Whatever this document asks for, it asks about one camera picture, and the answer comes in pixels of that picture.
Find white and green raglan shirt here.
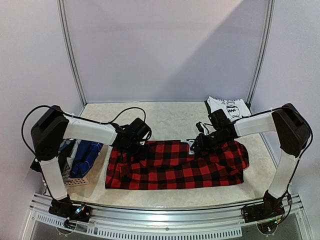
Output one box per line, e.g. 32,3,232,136
204,96,251,121

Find red black plaid garment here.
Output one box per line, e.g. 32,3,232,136
105,140,250,190

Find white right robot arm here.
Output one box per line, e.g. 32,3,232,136
191,103,313,199

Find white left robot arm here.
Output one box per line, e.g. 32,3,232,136
30,105,152,217

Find pink plastic laundry basket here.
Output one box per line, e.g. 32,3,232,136
63,174,89,187

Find blue garment in basket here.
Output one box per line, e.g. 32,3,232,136
69,140,103,179

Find white orange printed garment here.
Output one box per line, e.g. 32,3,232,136
58,138,76,154

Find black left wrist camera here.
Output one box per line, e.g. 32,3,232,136
128,117,152,142

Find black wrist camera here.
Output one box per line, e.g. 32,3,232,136
128,117,152,142
195,109,231,136

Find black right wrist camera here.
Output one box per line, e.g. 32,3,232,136
195,109,231,136

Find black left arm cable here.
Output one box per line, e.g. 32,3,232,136
21,104,152,161

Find right aluminium frame post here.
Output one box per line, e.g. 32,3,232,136
245,0,275,109

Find aluminium frame post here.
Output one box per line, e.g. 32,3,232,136
245,0,275,109
57,0,87,107

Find front aluminium rail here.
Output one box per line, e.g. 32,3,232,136
21,193,313,240

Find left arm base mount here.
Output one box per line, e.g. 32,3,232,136
48,199,92,223

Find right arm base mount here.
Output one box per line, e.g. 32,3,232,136
240,190,293,224

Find left aluminium frame post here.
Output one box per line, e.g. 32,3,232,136
57,0,87,107

